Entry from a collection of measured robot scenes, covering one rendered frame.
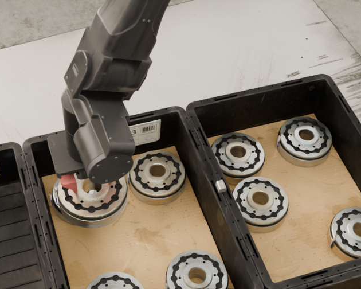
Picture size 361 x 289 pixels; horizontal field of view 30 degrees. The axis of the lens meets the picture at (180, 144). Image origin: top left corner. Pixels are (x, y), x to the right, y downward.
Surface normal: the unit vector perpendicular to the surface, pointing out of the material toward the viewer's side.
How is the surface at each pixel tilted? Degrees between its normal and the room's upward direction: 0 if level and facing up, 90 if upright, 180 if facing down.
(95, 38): 65
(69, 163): 2
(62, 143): 2
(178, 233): 0
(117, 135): 27
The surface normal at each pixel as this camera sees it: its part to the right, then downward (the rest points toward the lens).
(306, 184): 0.05, -0.61
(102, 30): -0.78, 0.04
